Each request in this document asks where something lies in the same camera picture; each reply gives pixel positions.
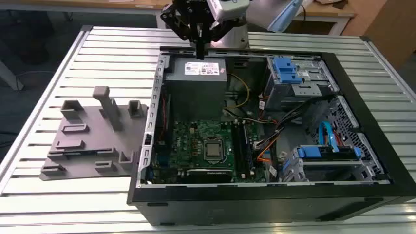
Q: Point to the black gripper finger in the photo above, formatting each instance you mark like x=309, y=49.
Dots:
x=206, y=36
x=175, y=22

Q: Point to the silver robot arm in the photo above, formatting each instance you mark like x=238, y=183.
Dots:
x=234, y=36

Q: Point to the black RAM slot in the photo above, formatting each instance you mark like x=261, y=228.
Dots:
x=246, y=146
x=242, y=146
x=237, y=146

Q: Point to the grey power supply unit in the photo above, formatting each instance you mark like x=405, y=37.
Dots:
x=195, y=97

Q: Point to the blue drive bay latch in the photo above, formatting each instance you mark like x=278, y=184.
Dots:
x=286, y=73

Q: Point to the grey metal drive cage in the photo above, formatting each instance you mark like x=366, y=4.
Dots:
x=309, y=90

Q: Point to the wooden desk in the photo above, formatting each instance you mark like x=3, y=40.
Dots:
x=330, y=13

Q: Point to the green motherboard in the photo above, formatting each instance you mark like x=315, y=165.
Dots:
x=189, y=136

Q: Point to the silver CPU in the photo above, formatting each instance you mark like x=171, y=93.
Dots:
x=215, y=149

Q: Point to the grey parts rack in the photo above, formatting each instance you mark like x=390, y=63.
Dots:
x=127, y=139

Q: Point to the CPU socket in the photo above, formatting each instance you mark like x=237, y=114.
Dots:
x=213, y=161

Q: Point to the blue board connector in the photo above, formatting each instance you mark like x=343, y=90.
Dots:
x=163, y=161

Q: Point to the white desk leg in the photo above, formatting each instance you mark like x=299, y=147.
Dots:
x=13, y=78

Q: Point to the black graphics card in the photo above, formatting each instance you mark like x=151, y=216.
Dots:
x=211, y=175

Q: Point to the brown wooden cabinet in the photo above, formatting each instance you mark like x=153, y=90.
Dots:
x=390, y=24

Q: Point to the blue disk carrier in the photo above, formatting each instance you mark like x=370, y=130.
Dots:
x=287, y=170
x=313, y=152

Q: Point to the grey metal disk bay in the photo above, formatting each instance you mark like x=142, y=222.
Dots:
x=331, y=163

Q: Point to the black PC case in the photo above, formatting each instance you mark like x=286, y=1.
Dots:
x=261, y=195

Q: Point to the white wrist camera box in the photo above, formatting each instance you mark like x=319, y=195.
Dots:
x=227, y=11

